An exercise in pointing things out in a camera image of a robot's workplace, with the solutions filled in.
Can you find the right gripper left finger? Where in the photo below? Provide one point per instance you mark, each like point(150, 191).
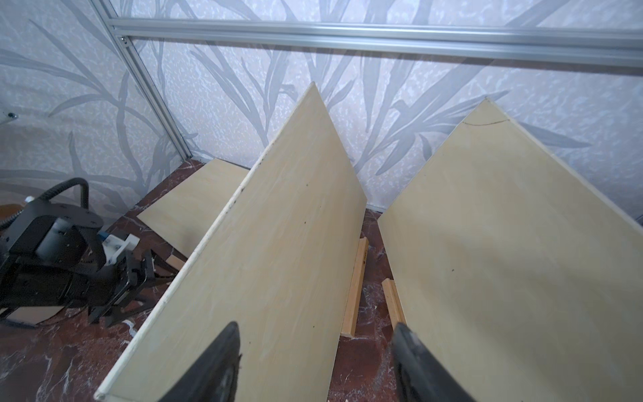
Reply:
point(214, 375)

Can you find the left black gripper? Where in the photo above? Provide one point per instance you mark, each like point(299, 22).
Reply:
point(52, 256)

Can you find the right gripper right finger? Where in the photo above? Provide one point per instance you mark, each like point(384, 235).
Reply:
point(419, 375)

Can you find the wooden easel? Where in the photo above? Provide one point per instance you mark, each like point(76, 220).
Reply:
point(392, 298)
point(355, 290)

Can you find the plywood board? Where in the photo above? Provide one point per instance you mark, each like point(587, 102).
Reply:
point(183, 215)
point(277, 261)
point(516, 273)

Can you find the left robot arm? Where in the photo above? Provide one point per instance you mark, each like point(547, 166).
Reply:
point(53, 255)

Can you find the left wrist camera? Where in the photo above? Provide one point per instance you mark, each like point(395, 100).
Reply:
point(114, 247)

